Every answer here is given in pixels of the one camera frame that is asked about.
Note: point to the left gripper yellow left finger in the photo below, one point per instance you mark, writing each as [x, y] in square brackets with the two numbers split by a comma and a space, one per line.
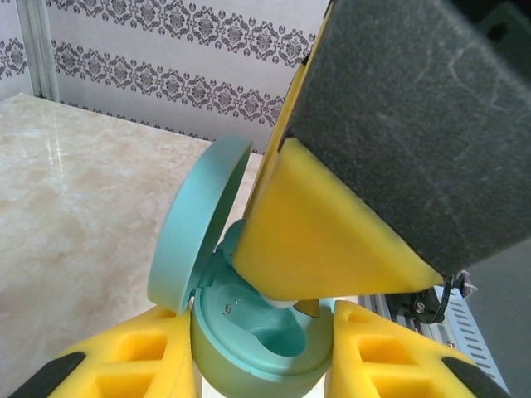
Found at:
[137, 352]

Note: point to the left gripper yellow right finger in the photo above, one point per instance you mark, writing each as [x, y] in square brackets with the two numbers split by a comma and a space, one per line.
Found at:
[394, 365]

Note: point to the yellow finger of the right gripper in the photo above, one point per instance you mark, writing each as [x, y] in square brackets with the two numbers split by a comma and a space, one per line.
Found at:
[309, 309]
[373, 166]

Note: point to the blue earbud charging case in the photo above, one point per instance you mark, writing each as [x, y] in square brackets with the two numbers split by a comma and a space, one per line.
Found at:
[186, 232]

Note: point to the aluminium mounting rail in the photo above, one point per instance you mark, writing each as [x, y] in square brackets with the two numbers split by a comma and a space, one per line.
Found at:
[431, 333]

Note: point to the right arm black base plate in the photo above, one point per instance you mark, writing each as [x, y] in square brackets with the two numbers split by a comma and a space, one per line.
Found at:
[415, 307]

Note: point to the aluminium frame post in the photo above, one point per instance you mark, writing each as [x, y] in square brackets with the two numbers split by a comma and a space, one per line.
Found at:
[39, 49]

